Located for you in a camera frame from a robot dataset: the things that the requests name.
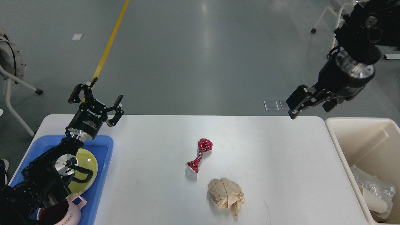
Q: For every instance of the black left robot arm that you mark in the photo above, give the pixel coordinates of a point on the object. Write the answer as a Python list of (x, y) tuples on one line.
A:
[(47, 178)]

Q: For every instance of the brown paper ball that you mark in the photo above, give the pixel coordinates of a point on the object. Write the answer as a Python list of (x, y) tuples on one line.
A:
[(226, 194)]

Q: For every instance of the silver foil bag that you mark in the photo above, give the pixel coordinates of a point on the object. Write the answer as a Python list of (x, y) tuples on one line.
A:
[(384, 190)]

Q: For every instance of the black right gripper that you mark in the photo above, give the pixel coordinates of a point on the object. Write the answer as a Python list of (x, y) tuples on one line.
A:
[(341, 75)]

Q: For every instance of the red crumpled foil wrapper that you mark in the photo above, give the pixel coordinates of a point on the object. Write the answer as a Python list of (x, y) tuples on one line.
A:
[(204, 145)]

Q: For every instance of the white plastic bin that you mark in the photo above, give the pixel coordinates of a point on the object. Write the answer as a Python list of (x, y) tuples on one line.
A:
[(373, 145)]

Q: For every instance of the white shoe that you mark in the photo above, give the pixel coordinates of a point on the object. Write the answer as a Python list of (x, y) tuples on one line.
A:
[(4, 176)]

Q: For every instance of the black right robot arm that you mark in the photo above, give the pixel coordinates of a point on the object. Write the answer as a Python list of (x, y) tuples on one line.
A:
[(371, 24)]

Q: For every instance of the pink mug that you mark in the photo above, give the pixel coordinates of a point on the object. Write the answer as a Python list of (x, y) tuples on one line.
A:
[(66, 212)]

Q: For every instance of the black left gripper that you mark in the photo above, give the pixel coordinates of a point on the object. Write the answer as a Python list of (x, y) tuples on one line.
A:
[(88, 120)]

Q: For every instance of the white paper cup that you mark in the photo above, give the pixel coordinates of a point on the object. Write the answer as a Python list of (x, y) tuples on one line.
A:
[(373, 202)]

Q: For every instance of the beige jacket on chair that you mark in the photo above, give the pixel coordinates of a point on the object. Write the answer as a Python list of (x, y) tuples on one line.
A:
[(11, 57)]

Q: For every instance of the yellow plastic plate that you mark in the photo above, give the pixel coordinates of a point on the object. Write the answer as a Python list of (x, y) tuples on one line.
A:
[(88, 161)]

